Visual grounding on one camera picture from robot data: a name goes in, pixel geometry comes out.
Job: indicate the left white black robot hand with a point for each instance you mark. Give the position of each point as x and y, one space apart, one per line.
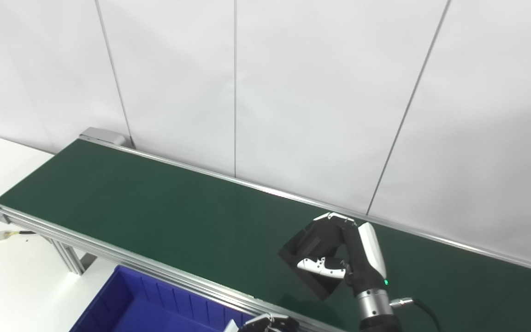
270 325

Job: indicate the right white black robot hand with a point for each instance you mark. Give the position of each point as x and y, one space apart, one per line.
364 263

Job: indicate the black cylinder-on-block part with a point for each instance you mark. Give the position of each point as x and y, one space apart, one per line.
318 285

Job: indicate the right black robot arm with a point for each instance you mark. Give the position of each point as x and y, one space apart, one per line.
371 306

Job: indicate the blue plastic bin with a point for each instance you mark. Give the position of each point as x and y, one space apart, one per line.
141 309

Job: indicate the green conveyor belt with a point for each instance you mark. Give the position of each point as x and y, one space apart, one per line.
109 252
155 207

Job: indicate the aluminium conveyor support leg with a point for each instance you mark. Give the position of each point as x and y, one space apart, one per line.
69 258

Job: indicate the grey conveyor end housing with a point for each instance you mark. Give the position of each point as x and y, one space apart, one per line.
102 137

